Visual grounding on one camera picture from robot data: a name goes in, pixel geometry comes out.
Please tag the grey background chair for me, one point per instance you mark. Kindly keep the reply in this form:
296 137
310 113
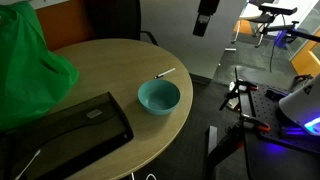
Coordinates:
256 18

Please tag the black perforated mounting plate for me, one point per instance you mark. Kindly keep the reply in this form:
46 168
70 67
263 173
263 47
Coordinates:
266 110

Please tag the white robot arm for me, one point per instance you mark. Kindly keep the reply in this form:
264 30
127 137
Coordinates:
300 103

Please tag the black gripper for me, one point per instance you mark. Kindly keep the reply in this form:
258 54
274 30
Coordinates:
209 6

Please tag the black stand leg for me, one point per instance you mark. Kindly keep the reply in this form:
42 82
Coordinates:
221 146

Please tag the brown leather sofa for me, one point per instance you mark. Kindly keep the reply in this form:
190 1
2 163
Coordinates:
63 23

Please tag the green plastic bag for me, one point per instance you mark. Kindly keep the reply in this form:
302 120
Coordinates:
23 66

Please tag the black office chair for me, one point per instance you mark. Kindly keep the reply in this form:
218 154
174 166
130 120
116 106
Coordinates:
113 20

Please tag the black flat case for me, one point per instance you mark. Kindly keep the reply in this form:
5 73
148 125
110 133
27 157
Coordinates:
73 133

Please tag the white pen with black cap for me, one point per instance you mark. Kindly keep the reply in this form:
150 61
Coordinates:
165 73

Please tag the teal bowl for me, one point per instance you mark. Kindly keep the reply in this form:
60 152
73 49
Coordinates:
159 97

